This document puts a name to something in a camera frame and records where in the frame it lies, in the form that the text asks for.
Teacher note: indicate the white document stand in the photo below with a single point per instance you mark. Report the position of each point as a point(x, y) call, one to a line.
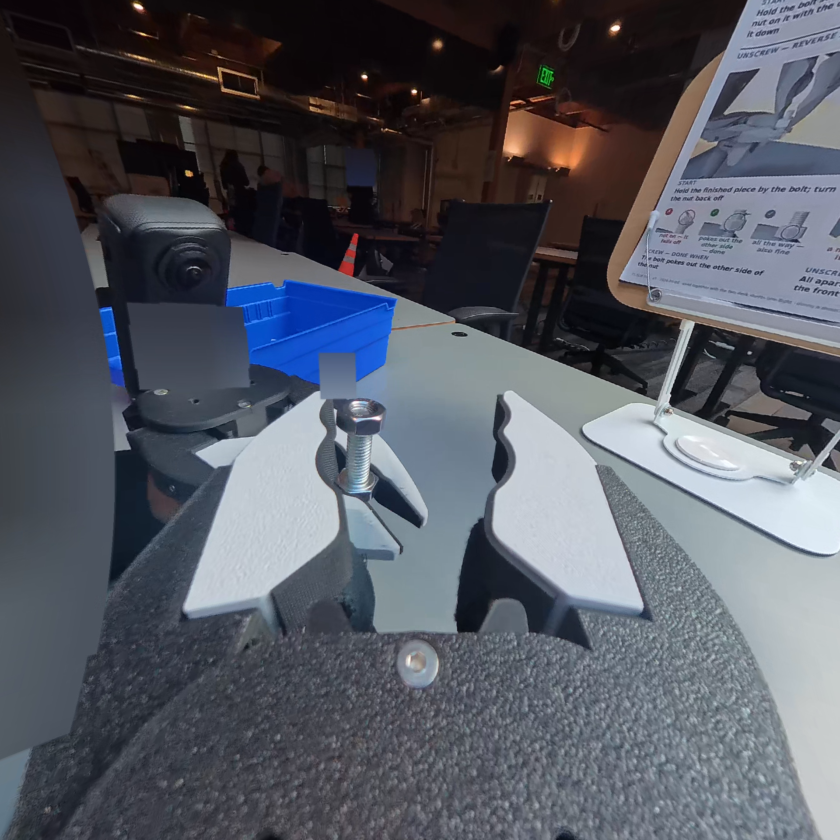
point(656, 446)

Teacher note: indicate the orange traffic cone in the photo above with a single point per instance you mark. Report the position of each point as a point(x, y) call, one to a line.
point(350, 256)

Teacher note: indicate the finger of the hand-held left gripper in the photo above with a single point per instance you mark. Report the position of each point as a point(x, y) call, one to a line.
point(403, 482)
point(371, 535)

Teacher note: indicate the white ceiling vent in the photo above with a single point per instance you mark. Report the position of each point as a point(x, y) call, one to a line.
point(239, 82)

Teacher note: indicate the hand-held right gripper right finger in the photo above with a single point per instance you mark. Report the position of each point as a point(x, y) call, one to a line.
point(564, 525)

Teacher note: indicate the person's left hand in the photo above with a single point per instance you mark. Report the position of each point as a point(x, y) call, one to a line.
point(134, 518)

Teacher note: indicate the black office chair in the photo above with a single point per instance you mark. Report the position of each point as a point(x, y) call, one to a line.
point(787, 380)
point(600, 295)
point(492, 256)

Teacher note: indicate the green exit sign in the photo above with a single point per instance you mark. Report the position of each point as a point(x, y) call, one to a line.
point(547, 77)

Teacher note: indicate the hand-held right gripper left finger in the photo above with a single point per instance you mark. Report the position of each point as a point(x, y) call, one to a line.
point(275, 525)

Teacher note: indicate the blue plastic bin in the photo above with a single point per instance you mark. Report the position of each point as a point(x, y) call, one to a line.
point(315, 341)

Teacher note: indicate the silver hex bolt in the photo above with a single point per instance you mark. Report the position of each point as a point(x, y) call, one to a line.
point(359, 453)

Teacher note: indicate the silver hex nut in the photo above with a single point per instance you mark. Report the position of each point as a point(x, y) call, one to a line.
point(348, 423)

